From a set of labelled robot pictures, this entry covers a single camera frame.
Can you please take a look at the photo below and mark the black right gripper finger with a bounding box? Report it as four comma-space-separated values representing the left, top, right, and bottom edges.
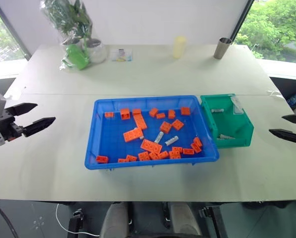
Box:
268, 128, 296, 150
282, 113, 296, 125

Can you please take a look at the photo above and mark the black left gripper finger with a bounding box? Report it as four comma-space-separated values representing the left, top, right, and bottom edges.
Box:
4, 102, 38, 117
22, 117, 57, 138

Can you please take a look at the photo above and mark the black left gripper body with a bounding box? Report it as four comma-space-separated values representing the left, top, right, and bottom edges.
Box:
0, 108, 25, 142

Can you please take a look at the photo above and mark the green plastic bin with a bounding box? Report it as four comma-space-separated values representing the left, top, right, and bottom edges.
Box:
200, 93, 255, 149

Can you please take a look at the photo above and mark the clear label holder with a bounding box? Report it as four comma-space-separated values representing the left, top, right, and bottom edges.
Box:
231, 97, 244, 115

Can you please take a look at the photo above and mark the green plastic pot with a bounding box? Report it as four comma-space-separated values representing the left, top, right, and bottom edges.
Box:
66, 44, 91, 71

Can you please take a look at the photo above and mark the blue plastic tray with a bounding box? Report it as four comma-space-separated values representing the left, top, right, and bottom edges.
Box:
84, 95, 220, 171

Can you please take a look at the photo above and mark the long orange block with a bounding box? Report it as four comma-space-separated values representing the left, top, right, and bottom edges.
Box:
140, 139, 163, 153
133, 114, 148, 130
123, 127, 144, 143

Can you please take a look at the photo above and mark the plant in clear wrapping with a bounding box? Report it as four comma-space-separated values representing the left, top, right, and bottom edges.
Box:
39, 0, 94, 71

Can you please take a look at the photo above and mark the metal cup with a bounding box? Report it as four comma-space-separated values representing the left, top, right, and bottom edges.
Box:
214, 37, 233, 60

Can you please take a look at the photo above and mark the grey rounded leg shape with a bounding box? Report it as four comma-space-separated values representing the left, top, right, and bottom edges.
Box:
100, 202, 129, 238
167, 202, 203, 238

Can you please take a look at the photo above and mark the pale yellow cylinder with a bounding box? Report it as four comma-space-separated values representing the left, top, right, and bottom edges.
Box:
172, 36, 188, 59

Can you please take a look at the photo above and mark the white cord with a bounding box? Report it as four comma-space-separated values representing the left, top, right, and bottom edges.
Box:
266, 90, 283, 100

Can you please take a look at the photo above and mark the black cable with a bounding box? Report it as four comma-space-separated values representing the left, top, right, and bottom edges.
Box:
0, 197, 20, 238

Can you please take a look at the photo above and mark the black metal bracket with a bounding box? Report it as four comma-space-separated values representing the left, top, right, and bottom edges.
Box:
199, 205, 228, 238
68, 209, 84, 234

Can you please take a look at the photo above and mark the thin white floor cable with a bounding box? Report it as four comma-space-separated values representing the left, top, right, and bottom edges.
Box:
55, 203, 100, 237

